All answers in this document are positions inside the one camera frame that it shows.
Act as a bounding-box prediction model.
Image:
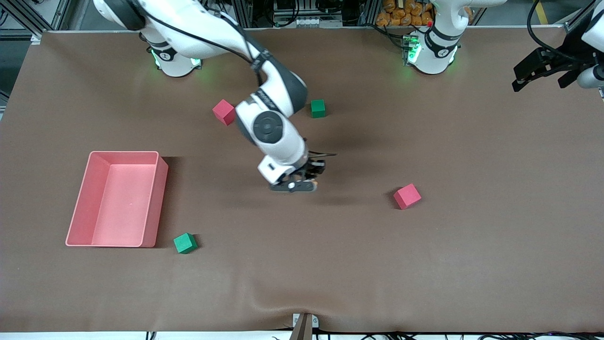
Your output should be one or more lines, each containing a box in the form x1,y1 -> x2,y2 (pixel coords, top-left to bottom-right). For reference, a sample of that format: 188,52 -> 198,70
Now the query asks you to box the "brown table cover mat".
0,26 -> 604,333

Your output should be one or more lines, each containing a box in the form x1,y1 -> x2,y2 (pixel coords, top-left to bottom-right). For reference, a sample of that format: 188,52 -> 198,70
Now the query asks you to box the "pink foam cube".
212,99 -> 237,126
393,183 -> 422,210

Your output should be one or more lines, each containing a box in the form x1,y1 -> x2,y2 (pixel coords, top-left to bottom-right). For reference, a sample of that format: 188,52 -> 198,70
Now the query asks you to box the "bag of orange items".
376,0 -> 435,27

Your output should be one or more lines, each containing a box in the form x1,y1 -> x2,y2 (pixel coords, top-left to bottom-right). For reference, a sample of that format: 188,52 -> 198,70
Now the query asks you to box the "pink plastic tray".
65,151 -> 169,248

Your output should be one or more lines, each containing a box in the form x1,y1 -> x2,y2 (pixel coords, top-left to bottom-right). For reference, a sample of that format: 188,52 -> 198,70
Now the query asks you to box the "aluminium frame rail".
0,0 -> 71,44
564,0 -> 604,37

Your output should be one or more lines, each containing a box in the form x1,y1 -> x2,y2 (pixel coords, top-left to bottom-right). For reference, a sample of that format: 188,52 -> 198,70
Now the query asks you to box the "metal table edge bracket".
289,313 -> 320,340

